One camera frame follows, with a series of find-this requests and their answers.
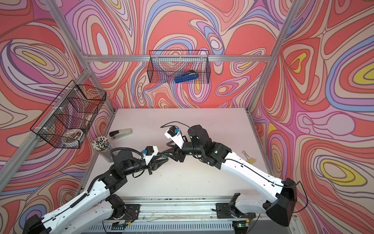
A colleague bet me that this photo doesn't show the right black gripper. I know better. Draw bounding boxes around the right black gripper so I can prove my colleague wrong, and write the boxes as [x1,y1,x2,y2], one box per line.
[162,136,204,163]

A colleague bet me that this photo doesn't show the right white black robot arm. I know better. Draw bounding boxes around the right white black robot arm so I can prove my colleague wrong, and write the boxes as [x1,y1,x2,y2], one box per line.
[165,125,298,227]

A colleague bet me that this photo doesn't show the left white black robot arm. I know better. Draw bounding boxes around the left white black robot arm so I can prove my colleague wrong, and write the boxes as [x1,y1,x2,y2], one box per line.
[22,146,168,234]

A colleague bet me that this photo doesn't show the grey stapler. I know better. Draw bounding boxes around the grey stapler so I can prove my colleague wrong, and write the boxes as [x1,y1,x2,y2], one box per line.
[109,128,132,140]

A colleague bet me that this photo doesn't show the cup of pencils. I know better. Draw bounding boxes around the cup of pencils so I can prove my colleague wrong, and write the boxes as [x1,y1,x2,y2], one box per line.
[91,136,113,163]

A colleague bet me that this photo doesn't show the gold binder clip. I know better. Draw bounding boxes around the gold binder clip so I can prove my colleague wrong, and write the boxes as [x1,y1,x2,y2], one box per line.
[242,151,257,164]

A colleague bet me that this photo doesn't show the blue stapler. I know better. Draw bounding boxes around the blue stapler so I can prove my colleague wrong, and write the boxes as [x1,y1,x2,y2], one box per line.
[174,70,199,83]

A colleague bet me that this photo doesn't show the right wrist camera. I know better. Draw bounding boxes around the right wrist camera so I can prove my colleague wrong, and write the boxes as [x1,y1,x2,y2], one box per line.
[164,126,185,149]

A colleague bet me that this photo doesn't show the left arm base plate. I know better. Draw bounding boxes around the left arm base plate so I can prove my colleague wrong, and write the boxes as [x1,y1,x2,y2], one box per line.
[110,204,141,221]

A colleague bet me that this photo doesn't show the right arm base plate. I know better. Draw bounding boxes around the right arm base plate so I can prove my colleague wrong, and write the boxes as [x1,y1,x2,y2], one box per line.
[212,203,256,220]

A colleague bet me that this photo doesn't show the back black wire basket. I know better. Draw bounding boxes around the back black wire basket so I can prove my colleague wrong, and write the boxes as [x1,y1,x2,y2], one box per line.
[147,49,211,84]

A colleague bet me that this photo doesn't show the black wire basket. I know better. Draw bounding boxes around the black wire basket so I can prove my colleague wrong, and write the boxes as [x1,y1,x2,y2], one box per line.
[147,49,211,84]
[30,81,107,149]

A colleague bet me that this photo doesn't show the left black wire basket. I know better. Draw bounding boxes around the left black wire basket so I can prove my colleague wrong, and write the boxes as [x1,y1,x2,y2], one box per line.
[30,81,107,149]

